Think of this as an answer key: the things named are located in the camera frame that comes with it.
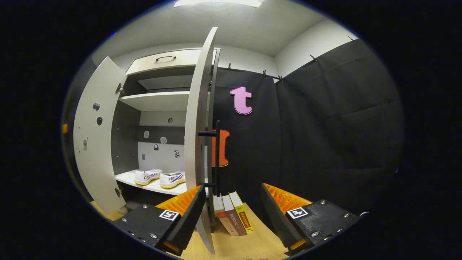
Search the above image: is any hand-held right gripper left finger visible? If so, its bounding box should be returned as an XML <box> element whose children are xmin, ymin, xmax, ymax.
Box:
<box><xmin>113</xmin><ymin>185</ymin><xmax>207</xmax><ymax>257</ymax></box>

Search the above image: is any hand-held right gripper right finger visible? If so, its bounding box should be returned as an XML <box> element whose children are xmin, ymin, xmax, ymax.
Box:
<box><xmin>260</xmin><ymin>183</ymin><xmax>372</xmax><ymax>255</ymax></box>

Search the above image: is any white canvas shoe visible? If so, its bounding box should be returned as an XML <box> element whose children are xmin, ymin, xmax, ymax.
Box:
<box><xmin>134</xmin><ymin>169</ymin><xmax>164</xmax><ymax>186</ymax></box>
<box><xmin>159</xmin><ymin>171</ymin><xmax>186</xmax><ymax>189</ymax></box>

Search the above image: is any cabinet door with phone sticker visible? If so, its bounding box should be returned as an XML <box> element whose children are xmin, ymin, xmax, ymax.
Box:
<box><xmin>73</xmin><ymin>56</ymin><xmax>127</xmax><ymax>215</ymax></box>

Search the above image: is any grey shoe cabinet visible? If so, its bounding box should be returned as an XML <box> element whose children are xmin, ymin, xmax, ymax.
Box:
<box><xmin>110</xmin><ymin>47</ymin><xmax>221</xmax><ymax>217</ymax></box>

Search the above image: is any cabinet door with cat sticker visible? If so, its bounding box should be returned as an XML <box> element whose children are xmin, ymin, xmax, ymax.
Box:
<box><xmin>184</xmin><ymin>26</ymin><xmax>221</xmax><ymax>254</ymax></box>

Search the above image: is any yellow book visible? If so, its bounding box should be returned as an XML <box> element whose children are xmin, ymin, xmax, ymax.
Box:
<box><xmin>229</xmin><ymin>191</ymin><xmax>254</xmax><ymax>232</ymax></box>

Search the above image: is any black backdrop cloth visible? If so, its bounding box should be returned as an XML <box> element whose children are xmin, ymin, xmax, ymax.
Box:
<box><xmin>61</xmin><ymin>38</ymin><xmax>405</xmax><ymax>217</ymax></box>

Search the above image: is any large ceiling light panel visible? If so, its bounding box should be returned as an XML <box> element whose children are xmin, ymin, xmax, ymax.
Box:
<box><xmin>174</xmin><ymin>0</ymin><xmax>264</xmax><ymax>8</ymax></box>

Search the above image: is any cabinet drawer with black handle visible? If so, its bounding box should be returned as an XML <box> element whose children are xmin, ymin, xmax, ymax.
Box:
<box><xmin>125</xmin><ymin>48</ymin><xmax>221</xmax><ymax>75</ymax></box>

